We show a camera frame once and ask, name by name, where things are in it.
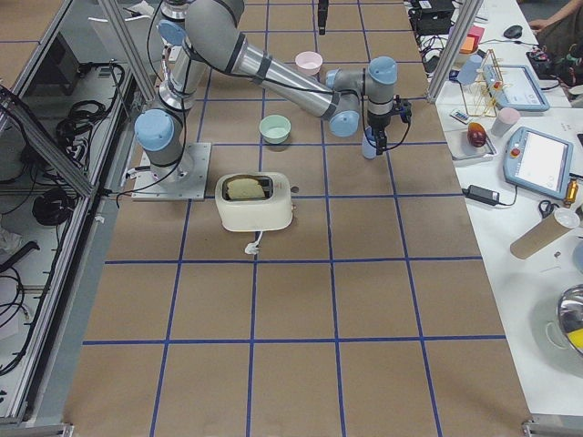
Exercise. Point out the aluminium frame post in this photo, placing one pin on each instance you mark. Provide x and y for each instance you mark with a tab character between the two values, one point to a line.
465	19

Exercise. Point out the black laptop charger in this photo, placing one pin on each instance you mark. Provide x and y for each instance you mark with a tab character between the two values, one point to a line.
482	195

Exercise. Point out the teach pendant tablet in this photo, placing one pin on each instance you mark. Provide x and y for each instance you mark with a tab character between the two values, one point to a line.
538	162
515	86

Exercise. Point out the cardboard tube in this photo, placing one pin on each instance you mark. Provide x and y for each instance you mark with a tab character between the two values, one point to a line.
549	229

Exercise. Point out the pink bowl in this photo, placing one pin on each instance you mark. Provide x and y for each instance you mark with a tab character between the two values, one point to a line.
308	63

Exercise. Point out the black computer mouse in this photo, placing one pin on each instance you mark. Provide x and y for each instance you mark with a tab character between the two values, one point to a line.
513	32

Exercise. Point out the cream toaster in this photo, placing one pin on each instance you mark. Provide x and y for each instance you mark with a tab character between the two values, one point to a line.
274	212

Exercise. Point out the green bowl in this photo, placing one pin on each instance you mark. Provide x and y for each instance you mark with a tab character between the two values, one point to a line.
275	129

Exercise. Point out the pale pink cup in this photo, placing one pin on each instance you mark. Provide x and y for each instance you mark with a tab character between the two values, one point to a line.
505	119

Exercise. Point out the lower teach pendant tablet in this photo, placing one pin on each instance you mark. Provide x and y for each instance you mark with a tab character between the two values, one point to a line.
538	162

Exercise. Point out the black electronics box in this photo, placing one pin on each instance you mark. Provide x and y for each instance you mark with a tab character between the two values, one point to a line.
431	17

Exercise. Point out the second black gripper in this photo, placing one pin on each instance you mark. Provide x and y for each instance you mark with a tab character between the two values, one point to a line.
377	124

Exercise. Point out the gold wire rack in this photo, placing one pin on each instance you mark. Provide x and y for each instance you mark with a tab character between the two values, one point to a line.
481	98

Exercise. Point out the bread slice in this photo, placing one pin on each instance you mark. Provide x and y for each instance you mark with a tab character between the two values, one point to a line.
245	188

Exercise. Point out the steel mixing bowl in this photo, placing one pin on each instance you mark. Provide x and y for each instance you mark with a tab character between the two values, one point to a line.
565	330

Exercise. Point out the red apple on tray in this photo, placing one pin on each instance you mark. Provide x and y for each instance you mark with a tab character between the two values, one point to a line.
476	135

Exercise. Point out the blue cup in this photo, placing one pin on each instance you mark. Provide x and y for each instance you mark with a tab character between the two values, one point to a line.
368	146

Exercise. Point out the upper teach pendant tablet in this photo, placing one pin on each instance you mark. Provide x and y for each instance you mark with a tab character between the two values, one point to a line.
515	86

